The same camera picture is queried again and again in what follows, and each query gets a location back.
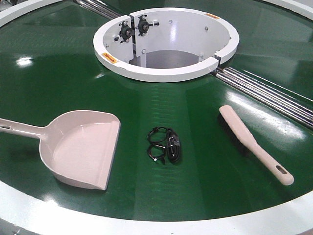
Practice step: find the chrome rollers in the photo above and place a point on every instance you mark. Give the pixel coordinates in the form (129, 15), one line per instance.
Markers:
(266, 94)
(99, 8)

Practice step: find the chrome rollers right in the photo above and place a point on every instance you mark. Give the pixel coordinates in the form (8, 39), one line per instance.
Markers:
(266, 94)

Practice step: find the black left bearing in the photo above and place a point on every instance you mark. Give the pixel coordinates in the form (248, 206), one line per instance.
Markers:
(126, 32)

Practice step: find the chrome rollers top left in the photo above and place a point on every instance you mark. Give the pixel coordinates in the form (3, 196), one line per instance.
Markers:
(99, 8)

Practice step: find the black bearing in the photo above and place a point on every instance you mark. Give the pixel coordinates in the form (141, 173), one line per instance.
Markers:
(126, 32)
(143, 25)

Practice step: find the white outer conveyor rim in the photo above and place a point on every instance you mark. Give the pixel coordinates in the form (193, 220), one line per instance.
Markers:
(97, 220)

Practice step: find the pink plastic dustpan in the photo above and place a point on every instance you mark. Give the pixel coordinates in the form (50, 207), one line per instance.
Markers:
(77, 147)

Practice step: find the black right bearing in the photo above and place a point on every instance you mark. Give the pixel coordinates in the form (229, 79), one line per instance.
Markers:
(143, 25)

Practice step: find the pink hand brush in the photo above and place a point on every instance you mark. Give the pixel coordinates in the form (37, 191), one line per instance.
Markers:
(241, 134)

